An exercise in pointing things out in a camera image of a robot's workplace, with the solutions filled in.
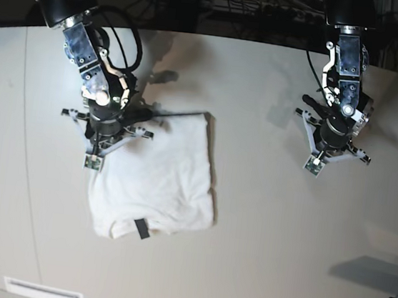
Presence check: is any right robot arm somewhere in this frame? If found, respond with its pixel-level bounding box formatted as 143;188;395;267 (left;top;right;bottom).
36;0;157;159

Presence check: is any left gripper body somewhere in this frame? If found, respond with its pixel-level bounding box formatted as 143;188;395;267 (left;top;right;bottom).
294;108;371;169

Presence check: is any white printed T-shirt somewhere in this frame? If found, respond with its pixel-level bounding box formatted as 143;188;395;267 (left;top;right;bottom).
87;114;214;239

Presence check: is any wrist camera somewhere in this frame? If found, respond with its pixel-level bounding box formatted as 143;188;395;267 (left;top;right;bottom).
84;154;104;172
303;155;326;177

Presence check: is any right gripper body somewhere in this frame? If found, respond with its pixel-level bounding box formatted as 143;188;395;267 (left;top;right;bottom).
61;109;154;157

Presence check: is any white paper label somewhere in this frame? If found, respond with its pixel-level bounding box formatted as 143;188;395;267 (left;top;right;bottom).
4;277;84;298

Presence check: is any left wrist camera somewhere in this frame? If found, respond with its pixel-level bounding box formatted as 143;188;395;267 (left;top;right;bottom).
84;154;104;172

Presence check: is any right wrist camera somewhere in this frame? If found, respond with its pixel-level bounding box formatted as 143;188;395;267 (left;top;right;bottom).
303;155;326;177

